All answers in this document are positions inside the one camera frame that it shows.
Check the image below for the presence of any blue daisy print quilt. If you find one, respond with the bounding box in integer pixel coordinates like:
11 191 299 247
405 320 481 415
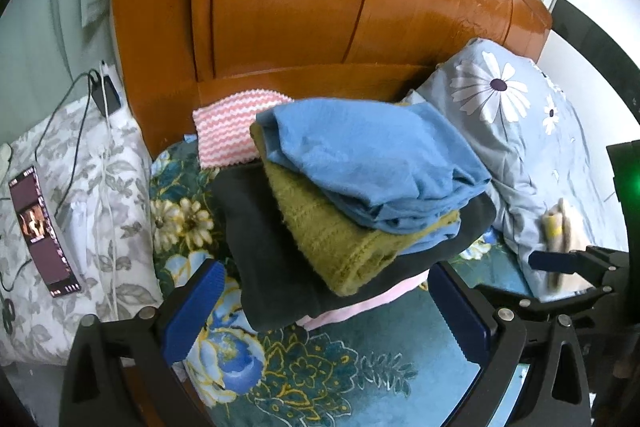
400 38 631 303

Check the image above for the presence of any cream fluffy garment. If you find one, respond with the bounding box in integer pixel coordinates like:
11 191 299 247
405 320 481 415
540 197 596 303

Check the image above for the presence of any black folded garment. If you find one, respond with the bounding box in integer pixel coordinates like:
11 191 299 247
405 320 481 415
210 164 497 332

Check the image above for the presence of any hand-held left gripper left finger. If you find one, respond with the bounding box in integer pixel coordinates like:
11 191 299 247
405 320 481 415
59 259 226 427

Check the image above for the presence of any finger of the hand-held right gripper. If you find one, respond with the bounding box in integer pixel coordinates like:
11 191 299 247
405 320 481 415
472 282 618 325
528 245 628 280

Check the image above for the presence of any teal floral blanket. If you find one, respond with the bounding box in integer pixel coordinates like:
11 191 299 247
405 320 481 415
149 139 533 427

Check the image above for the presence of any black charger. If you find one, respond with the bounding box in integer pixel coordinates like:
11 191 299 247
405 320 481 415
89 69 123 116

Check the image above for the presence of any grey leaf print pillow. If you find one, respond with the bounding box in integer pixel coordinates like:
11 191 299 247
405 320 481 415
0 96 163 365

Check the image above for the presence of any white wardrobe with black band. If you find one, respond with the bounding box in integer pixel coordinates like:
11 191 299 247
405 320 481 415
550 0 640 132

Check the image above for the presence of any smartphone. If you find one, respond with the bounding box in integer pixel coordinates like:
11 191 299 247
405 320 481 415
9 164 83 297

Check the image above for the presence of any pink garment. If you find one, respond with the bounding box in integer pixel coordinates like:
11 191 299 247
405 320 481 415
295 272 431 332

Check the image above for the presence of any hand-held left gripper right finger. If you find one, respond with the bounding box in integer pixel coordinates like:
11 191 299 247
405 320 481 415
429 259 593 427

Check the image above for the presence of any pink white striped cloth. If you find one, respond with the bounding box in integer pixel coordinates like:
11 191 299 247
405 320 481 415
192 89 296 168

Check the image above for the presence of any white cable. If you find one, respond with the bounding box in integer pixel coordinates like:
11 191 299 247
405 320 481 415
97 62 121 323

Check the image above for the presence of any olive green knit sweater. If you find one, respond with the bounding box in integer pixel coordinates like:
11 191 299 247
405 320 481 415
250 127 461 298

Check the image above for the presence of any wooden headboard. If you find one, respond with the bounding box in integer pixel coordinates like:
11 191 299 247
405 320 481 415
109 0 553 158

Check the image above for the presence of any black cable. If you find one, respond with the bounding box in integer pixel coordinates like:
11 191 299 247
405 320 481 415
0 69 101 293

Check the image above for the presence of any blue fleece garment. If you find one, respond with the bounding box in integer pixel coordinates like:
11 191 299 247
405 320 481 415
255 98 493 235

